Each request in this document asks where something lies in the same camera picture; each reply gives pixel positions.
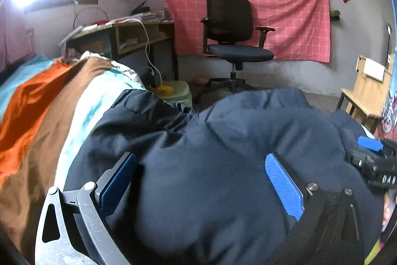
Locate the dark navy puffer jacket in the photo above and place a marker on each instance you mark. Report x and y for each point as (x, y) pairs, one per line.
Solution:
(200, 194)

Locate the pink checked wall cloth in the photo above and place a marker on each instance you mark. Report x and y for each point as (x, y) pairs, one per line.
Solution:
(302, 28)

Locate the blue cartoon print curtain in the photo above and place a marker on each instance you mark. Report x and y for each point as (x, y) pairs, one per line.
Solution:
(387, 128)

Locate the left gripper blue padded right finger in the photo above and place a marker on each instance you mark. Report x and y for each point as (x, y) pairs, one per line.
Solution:
(290, 191)

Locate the black office chair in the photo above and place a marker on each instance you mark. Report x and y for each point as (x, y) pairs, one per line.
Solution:
(229, 34)

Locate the small wooden side table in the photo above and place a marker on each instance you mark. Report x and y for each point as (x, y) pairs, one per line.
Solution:
(367, 99)

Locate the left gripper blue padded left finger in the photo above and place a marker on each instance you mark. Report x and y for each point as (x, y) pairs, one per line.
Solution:
(113, 183)

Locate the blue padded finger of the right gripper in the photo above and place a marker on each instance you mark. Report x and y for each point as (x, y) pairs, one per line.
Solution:
(371, 144)

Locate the pink hanging garment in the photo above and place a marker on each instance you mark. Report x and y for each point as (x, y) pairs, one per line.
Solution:
(15, 40)

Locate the wooden desk with shelf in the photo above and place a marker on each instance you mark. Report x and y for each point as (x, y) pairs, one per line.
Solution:
(124, 36)

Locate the green plastic stool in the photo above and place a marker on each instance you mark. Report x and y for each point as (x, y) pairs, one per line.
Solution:
(174, 92)

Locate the orange brown teal bed sheet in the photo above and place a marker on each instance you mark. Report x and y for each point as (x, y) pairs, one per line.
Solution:
(48, 109)

